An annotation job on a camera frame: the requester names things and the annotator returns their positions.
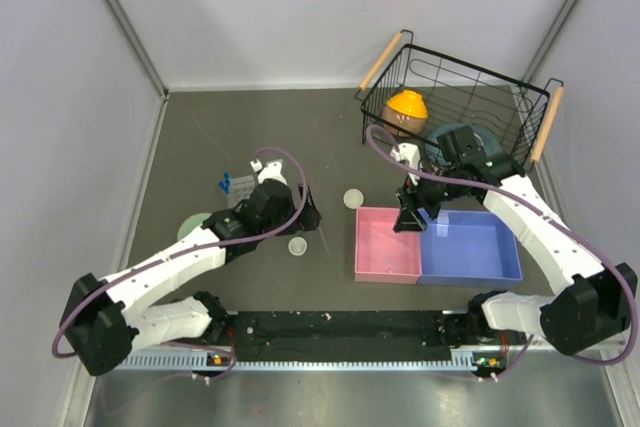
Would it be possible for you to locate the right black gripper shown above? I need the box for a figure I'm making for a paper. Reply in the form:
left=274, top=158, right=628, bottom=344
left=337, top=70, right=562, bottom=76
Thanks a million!
left=394, top=162, right=464, bottom=232

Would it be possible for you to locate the clear plastic pipette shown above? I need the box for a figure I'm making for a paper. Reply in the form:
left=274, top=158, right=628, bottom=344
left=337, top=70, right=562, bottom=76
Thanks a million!
left=355, top=264, right=419, bottom=283
left=318, top=228, right=331, bottom=257
left=359, top=212, right=396, bottom=242
left=379, top=251, right=420, bottom=275

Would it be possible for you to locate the white crucible cup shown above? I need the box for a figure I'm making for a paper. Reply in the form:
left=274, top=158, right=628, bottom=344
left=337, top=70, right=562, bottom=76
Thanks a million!
left=288, top=237, right=308, bottom=257

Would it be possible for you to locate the white crucible lid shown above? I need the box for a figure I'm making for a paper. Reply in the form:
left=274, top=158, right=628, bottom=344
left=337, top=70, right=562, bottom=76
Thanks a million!
left=343, top=188, right=364, bottom=210

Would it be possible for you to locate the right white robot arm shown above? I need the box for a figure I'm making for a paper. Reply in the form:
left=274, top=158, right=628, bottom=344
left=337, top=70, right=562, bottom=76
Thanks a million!
left=388, top=125, right=639, bottom=359

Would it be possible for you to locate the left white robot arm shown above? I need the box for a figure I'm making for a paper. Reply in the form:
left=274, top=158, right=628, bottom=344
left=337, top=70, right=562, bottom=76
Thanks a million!
left=56, top=179, right=321, bottom=377

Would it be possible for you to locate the pink plastic bin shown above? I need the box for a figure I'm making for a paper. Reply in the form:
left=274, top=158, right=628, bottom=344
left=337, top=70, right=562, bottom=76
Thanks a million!
left=354, top=207, right=422, bottom=285

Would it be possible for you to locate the blue plastic bin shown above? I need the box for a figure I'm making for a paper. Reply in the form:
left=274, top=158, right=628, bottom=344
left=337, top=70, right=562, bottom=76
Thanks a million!
left=418, top=210, right=523, bottom=290

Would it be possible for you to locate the clear test tube rack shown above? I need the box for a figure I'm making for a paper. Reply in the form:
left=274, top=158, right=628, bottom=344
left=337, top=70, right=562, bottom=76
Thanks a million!
left=224, top=175, right=256, bottom=207

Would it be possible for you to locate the orange and brown bowl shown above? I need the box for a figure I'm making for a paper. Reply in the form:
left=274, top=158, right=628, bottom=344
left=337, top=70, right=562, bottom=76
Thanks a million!
left=382, top=89, right=428, bottom=137

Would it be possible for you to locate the dark blue plate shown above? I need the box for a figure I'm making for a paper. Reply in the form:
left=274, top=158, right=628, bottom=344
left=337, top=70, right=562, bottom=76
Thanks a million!
left=425, top=123, right=503, bottom=167

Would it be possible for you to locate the light green plate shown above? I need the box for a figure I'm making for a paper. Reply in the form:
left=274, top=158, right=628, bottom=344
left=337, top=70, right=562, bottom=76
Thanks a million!
left=176, top=213, right=210, bottom=241

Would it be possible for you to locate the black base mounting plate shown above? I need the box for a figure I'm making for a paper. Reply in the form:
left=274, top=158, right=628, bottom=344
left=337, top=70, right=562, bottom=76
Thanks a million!
left=218, top=311, right=477, bottom=363

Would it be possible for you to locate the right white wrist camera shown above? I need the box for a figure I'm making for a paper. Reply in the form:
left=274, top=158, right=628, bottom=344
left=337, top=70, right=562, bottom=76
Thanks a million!
left=391, top=142, right=421, bottom=171

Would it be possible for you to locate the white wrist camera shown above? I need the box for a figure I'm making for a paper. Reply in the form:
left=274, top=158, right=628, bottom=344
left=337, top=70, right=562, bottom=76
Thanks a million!
left=391, top=142, right=421, bottom=171
left=250, top=159, right=288, bottom=186

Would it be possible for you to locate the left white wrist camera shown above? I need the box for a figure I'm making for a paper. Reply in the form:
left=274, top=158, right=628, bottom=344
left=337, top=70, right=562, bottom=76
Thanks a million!
left=250, top=159, right=288, bottom=186

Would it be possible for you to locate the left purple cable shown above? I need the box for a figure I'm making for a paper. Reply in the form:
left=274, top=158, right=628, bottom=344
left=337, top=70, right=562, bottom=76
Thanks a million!
left=51, top=145, right=309, bottom=388

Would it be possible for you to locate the purple cable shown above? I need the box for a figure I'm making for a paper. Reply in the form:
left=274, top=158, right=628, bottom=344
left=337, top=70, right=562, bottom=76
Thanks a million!
left=51, top=145, right=309, bottom=388
left=365, top=125, right=640, bottom=383

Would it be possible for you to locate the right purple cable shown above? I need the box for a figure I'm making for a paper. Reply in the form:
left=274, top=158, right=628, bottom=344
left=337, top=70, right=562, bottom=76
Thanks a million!
left=365, top=125, right=640, bottom=383

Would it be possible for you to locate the black wire dish basket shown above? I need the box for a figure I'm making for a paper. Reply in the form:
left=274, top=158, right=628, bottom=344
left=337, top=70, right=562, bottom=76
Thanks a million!
left=355, top=29, right=564, bottom=172

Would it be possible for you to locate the aluminium frame rail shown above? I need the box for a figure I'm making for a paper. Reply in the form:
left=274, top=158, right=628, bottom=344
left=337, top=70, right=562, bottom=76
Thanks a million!
left=74, top=309, right=626, bottom=373

